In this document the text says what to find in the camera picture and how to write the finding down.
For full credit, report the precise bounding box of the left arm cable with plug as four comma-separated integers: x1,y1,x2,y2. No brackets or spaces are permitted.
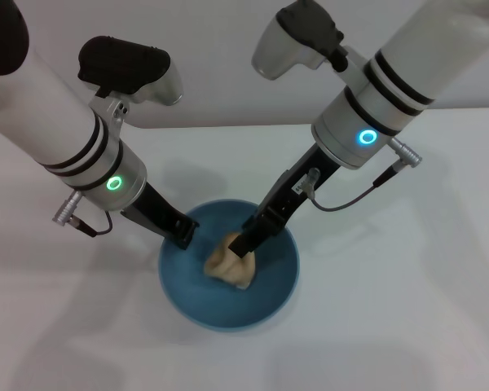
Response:
51,193,114,237

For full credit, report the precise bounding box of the left silver camera bracket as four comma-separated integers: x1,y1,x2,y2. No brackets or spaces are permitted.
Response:
90,94,127,128

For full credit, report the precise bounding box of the right silver camera bracket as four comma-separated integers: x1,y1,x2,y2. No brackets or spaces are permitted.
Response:
329,42,370,89

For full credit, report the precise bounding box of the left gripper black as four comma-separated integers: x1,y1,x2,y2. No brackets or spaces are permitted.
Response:
121,181,200,250

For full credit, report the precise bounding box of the beige egg yolk pastry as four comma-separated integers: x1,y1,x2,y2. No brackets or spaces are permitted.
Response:
203,231,257,291

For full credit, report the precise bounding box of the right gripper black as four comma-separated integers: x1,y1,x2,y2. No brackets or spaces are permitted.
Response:
227,145,339,258

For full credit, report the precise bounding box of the left wrist camera black silver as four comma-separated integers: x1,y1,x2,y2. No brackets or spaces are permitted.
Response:
77,35,184,108

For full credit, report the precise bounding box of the right wrist camera black silver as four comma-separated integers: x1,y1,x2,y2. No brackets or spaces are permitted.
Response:
251,0,346,81

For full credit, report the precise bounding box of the wrist camera black silver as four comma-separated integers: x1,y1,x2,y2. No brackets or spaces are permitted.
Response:
251,0,346,81
77,35,184,108

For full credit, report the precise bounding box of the arm cable with plug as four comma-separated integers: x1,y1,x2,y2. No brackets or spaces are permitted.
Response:
51,193,114,237
304,137,424,212

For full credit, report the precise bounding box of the blue bowl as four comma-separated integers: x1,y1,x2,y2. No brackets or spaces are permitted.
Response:
157,198,301,332

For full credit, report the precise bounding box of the silver camera bracket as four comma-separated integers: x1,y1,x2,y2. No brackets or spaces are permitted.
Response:
90,94,127,128
329,42,370,89

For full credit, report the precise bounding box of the right arm cable with plug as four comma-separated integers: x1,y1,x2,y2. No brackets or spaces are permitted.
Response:
304,137,424,212

